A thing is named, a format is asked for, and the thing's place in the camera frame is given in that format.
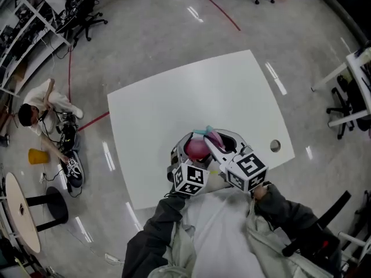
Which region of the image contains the white metal frame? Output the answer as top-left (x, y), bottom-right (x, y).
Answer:
top-left (338, 231), bottom-right (371, 268)

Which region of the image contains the white shelving rack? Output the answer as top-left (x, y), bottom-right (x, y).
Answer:
top-left (0, 0), bottom-right (72, 98)

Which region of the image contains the person's right forearm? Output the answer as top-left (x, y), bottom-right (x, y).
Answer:
top-left (251, 183), bottom-right (343, 275)

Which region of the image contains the black chair with armrest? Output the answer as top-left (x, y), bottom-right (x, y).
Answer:
top-left (282, 190), bottom-right (352, 258)

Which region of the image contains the gripper with marker cube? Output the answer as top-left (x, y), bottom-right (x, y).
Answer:
top-left (61, 151), bottom-right (86, 189)

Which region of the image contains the white desk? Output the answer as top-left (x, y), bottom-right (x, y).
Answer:
top-left (311, 47), bottom-right (371, 128)

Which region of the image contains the yellow bucket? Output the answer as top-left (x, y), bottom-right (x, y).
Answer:
top-left (28, 148), bottom-right (50, 166)

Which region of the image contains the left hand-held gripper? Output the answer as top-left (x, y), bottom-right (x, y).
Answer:
top-left (166, 131), bottom-right (213, 197)

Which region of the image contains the person's white shirt torso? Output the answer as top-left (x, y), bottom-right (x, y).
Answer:
top-left (162, 181), bottom-right (334, 278)

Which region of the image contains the person's left forearm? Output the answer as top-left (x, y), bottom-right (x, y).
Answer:
top-left (121, 190), bottom-right (191, 278)

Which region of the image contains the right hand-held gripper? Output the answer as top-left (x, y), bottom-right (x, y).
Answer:
top-left (203, 129), bottom-right (269, 192)

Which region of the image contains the black device with cables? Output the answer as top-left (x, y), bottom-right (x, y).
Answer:
top-left (55, 111), bottom-right (81, 153)

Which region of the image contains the red floor tape line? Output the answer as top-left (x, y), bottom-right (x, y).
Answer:
top-left (67, 45), bottom-right (74, 103)
top-left (77, 111), bottom-right (111, 133)
top-left (206, 0), bottom-right (242, 32)

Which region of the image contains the round wooden side table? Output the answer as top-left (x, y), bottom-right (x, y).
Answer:
top-left (5, 171), bottom-right (70, 254)

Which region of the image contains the pink spray bottle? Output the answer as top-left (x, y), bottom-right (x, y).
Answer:
top-left (185, 138), bottom-right (212, 160)

